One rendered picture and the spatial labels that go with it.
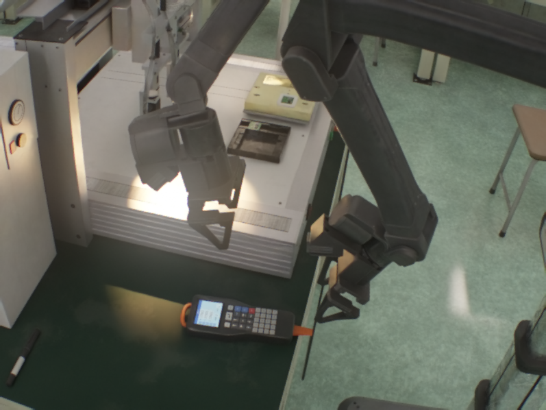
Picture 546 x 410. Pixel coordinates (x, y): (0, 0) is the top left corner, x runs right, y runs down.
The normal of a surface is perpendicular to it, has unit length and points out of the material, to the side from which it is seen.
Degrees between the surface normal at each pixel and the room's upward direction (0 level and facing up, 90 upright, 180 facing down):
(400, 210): 106
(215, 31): 60
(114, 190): 0
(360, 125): 111
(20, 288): 90
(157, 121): 71
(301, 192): 0
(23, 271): 90
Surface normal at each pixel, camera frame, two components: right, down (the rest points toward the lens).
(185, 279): 0.07, -0.75
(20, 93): 0.97, 0.20
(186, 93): 0.04, 0.35
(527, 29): -0.12, -0.50
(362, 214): 0.34, -0.28
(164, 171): -0.11, 0.64
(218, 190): -0.18, -0.76
